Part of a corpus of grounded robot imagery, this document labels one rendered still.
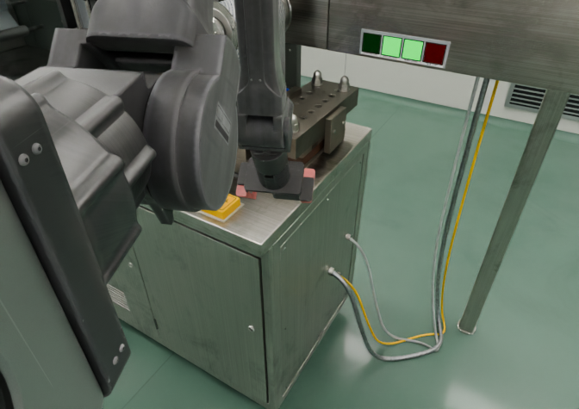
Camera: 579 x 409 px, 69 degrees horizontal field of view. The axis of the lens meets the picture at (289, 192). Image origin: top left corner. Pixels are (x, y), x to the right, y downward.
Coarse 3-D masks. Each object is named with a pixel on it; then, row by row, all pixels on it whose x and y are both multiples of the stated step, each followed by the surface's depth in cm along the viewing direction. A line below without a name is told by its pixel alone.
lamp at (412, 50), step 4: (408, 40) 115; (412, 40) 115; (404, 44) 117; (408, 44) 116; (412, 44) 115; (416, 44) 115; (420, 44) 114; (404, 48) 117; (408, 48) 117; (412, 48) 116; (416, 48) 115; (420, 48) 115; (404, 52) 118; (408, 52) 117; (412, 52) 117; (416, 52) 116; (420, 52) 115; (404, 56) 118; (408, 56) 118; (412, 56) 117; (416, 56) 116
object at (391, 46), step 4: (384, 36) 118; (384, 40) 119; (388, 40) 118; (392, 40) 118; (396, 40) 117; (400, 40) 117; (384, 44) 119; (388, 44) 119; (392, 44) 118; (396, 44) 118; (400, 44) 117; (384, 48) 120; (388, 48) 119; (392, 48) 119; (396, 48) 118; (384, 52) 120; (388, 52) 120; (392, 52) 119; (396, 52) 119; (396, 56) 119
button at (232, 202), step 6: (228, 198) 104; (234, 198) 104; (228, 204) 102; (234, 204) 103; (204, 210) 103; (210, 210) 102; (222, 210) 101; (228, 210) 102; (216, 216) 102; (222, 216) 101
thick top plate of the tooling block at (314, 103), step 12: (324, 84) 137; (336, 84) 137; (300, 96) 129; (312, 96) 129; (324, 96) 129; (336, 96) 129; (348, 96) 129; (300, 108) 122; (312, 108) 122; (324, 108) 122; (336, 108) 124; (348, 108) 132; (300, 120) 116; (312, 120) 116; (324, 120) 119; (300, 132) 110; (312, 132) 114; (324, 132) 121; (300, 144) 110; (312, 144) 117; (288, 156) 111
